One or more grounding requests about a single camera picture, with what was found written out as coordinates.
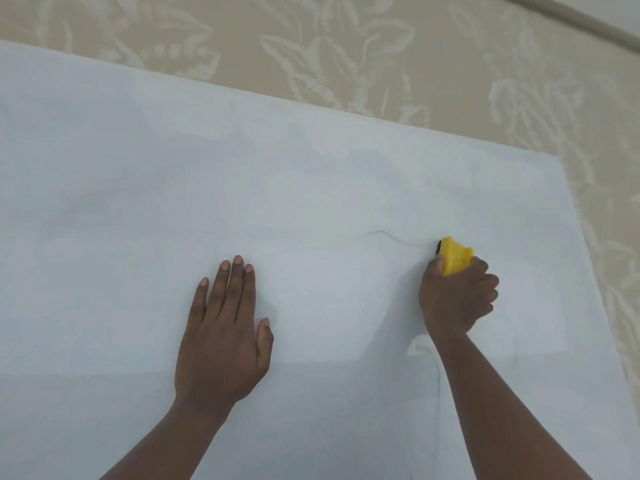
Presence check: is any white fabric sheet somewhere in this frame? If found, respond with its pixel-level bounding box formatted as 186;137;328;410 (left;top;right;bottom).
0;40;640;480

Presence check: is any grey border strip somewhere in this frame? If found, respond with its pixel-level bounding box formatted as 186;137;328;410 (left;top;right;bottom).
491;0;640;47

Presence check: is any beige floral patterned cloth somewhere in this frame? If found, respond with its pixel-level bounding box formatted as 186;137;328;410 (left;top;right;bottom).
0;0;640;395

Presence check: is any person's right forearm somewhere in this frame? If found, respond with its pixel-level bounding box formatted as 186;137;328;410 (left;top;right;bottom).
428;332;597;480

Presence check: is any person's left forearm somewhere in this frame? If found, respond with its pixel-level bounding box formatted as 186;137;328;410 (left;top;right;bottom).
99;397;237;480

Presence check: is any person's left hand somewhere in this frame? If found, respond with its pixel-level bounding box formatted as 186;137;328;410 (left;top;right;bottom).
174;255;275;408

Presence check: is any yellow handheld cutter tool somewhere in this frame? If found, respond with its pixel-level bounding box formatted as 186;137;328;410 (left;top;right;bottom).
436;237;475;277

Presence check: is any person's right hand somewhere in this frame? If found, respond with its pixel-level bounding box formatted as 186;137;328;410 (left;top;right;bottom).
418;255;500;340

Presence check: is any thin dark thread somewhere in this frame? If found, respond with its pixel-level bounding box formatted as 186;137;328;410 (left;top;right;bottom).
368;230;440;246

